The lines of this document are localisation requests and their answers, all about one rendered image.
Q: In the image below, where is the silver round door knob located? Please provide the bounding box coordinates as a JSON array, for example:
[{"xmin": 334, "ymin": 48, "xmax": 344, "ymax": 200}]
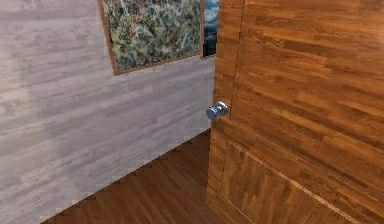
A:
[{"xmin": 205, "ymin": 100, "xmax": 229, "ymax": 121}]

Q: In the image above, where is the framed blue sky picture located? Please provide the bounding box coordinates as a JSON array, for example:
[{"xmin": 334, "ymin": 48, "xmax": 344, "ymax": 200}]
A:
[{"xmin": 200, "ymin": 0, "xmax": 221, "ymax": 61}]

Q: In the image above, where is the framed green foliage picture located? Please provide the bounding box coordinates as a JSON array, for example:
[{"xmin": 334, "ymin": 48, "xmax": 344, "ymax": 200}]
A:
[{"xmin": 96, "ymin": 0, "xmax": 205, "ymax": 77}]

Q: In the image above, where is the brown wooden room door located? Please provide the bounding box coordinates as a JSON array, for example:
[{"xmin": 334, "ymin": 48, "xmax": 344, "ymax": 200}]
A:
[{"xmin": 206, "ymin": 0, "xmax": 384, "ymax": 224}]

